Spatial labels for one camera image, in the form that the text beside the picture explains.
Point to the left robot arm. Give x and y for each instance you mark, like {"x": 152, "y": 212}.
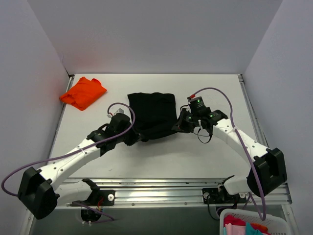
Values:
{"x": 42, "y": 190}

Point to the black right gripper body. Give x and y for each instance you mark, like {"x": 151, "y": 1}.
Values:
{"x": 181, "y": 121}

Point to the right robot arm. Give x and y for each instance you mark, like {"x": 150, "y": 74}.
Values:
{"x": 267, "y": 166}

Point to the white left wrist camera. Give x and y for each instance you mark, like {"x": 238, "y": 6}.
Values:
{"x": 119, "y": 111}

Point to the white laundry basket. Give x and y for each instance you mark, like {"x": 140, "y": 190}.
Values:
{"x": 275, "y": 225}

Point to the teal garment in basket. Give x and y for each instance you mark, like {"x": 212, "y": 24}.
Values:
{"x": 251, "y": 231}

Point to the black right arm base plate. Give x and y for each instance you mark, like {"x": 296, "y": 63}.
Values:
{"x": 216, "y": 196}

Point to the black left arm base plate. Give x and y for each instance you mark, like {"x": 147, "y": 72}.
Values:
{"x": 104, "y": 197}

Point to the orange garment in basket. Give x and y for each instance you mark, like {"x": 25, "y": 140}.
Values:
{"x": 259, "y": 227}

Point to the orange folded t shirt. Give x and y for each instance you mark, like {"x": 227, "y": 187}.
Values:
{"x": 84, "y": 93}

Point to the aluminium frame rail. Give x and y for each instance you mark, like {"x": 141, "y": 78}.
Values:
{"x": 159, "y": 192}

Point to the black t shirt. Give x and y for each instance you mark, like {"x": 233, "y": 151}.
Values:
{"x": 155, "y": 115}

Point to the pink garment in basket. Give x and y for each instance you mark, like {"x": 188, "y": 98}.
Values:
{"x": 234, "y": 226}

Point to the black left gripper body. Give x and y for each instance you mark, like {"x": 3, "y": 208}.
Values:
{"x": 133, "y": 138}

